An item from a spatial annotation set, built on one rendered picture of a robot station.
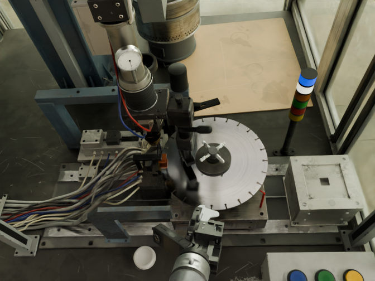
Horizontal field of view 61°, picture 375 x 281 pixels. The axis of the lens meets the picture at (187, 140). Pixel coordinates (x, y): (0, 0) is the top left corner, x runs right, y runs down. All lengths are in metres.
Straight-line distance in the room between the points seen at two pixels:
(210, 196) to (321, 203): 0.33
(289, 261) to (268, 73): 0.86
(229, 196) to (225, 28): 1.04
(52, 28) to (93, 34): 0.59
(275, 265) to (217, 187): 0.26
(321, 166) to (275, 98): 0.44
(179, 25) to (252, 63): 0.39
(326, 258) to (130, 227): 0.61
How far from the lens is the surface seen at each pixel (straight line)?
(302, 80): 0.95
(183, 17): 1.40
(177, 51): 1.53
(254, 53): 1.61
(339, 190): 1.06
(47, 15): 1.27
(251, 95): 1.42
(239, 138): 1.04
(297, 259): 0.96
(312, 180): 1.06
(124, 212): 0.91
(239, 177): 0.96
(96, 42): 0.72
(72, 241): 1.20
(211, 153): 0.94
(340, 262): 0.99
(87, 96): 1.11
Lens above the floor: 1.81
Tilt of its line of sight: 56 degrees down
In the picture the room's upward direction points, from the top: 9 degrees counter-clockwise
